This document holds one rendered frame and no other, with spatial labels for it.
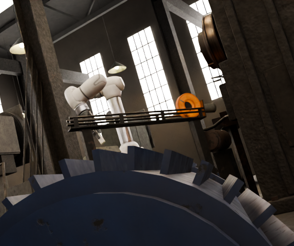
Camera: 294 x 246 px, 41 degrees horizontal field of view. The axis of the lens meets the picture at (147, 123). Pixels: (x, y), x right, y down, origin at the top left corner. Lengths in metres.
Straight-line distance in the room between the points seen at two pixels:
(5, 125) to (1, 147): 0.46
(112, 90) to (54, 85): 2.56
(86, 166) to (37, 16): 5.60
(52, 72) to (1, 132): 2.41
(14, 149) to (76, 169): 7.45
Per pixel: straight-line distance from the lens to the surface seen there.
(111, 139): 6.28
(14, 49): 10.03
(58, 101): 5.47
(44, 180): 0.36
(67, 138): 5.34
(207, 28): 2.63
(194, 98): 2.34
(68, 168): 0.33
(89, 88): 2.53
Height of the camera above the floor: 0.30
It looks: 9 degrees up
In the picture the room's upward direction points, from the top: 16 degrees counter-clockwise
